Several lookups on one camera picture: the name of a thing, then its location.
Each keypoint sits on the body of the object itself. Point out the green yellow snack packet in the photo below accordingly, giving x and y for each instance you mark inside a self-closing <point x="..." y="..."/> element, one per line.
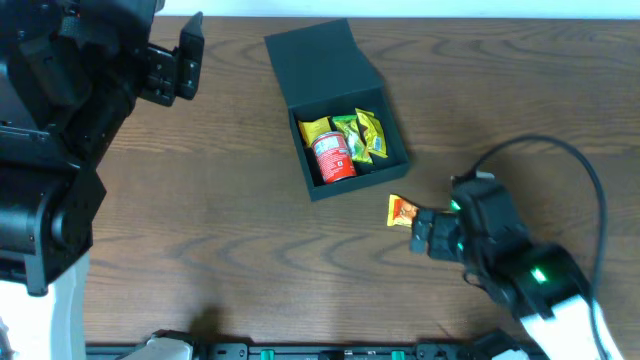
<point x="347" y="125"/>

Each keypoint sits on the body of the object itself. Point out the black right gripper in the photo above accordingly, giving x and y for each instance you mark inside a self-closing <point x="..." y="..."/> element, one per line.
<point x="445" y="236"/>

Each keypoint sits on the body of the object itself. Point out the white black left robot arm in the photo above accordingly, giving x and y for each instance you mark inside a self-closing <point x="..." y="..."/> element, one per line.
<point x="71" y="74"/>

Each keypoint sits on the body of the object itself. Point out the yellow orange biscuit packet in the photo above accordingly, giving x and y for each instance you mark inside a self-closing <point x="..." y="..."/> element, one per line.
<point x="401" y="212"/>

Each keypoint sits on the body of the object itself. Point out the black open gift box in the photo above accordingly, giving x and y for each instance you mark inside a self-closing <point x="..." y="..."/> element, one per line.
<point x="322" y="72"/>

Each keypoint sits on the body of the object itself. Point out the small yellow snack packet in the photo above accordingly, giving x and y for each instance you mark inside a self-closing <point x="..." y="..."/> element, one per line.
<point x="311" y="130"/>

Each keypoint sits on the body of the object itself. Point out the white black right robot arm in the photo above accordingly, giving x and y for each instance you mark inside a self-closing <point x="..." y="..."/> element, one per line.
<point x="541" y="285"/>

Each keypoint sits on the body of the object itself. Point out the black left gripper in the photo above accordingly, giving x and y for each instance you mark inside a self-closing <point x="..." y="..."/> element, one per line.
<point x="163" y="76"/>

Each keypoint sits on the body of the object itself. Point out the plain yellow snack packet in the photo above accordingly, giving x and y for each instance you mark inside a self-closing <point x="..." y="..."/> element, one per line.
<point x="373" y="133"/>

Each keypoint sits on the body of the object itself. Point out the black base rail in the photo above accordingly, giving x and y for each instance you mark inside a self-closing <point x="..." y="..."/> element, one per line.
<point x="165" y="344"/>

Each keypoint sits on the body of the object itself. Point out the red cylindrical can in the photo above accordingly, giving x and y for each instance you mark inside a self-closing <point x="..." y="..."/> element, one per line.
<point x="333" y="157"/>

